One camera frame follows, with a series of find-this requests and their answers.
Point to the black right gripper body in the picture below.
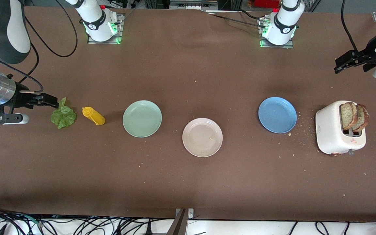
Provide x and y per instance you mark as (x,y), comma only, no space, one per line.
(20,97)

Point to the blue round plate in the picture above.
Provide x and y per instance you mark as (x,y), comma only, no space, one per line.
(277,115)

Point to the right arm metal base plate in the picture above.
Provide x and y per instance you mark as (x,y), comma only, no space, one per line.
(119,24)

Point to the white two-slot toaster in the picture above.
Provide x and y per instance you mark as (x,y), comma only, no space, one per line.
(330,130)

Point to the grey metal equipment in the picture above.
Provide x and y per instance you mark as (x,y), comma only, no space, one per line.
(193,4)

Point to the metal table clamp bracket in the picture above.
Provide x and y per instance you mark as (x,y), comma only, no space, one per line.
(190,213)

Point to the beige round plate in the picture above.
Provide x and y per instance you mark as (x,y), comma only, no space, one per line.
(201,138)

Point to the green round plate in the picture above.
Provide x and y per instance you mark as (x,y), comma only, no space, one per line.
(142,118)

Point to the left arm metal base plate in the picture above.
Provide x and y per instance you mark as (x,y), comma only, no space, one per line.
(276,46)

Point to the brown toast bread slice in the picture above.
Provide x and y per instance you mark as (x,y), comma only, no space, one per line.
(363,117)
(347,116)

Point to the yellow mustard squeeze bottle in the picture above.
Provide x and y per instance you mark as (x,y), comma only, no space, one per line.
(94,116)

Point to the green lettuce leaf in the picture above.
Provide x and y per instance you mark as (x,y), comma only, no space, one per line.
(64,116)

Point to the red box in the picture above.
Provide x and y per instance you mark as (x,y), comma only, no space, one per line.
(266,3)

